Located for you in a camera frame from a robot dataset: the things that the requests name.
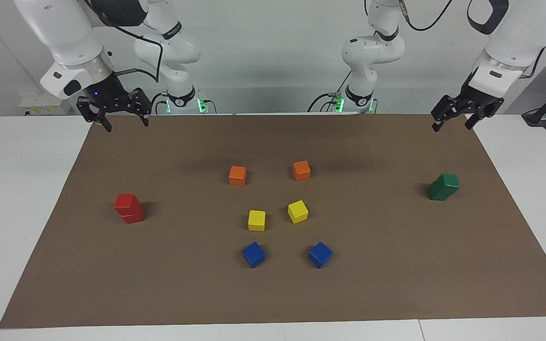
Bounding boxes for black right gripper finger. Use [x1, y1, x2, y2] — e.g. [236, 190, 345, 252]
[133, 89, 152, 126]
[76, 97, 112, 132]

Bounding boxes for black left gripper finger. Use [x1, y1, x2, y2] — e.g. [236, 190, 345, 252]
[431, 96, 461, 132]
[465, 110, 484, 130]

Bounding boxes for green wooden cube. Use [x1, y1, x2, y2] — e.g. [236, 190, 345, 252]
[428, 182, 450, 201]
[437, 173, 460, 196]

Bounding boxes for white power strip box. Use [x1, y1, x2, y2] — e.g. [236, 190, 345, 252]
[19, 92, 72, 117]

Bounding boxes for yellow wooden cube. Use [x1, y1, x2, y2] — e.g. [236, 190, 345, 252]
[248, 210, 266, 232]
[287, 200, 309, 224]

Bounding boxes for brown table mat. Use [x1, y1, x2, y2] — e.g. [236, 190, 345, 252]
[0, 114, 546, 329]

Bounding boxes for blue wooden cube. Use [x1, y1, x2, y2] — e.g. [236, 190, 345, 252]
[308, 242, 334, 269]
[242, 242, 266, 269]

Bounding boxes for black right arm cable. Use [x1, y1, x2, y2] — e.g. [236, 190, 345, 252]
[83, 0, 164, 95]

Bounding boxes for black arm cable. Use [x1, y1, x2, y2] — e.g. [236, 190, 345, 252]
[83, 0, 164, 95]
[364, 0, 546, 79]

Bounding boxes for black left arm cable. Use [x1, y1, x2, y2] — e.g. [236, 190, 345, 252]
[364, 0, 546, 79]

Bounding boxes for black left base cables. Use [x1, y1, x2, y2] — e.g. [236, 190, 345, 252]
[308, 70, 352, 113]

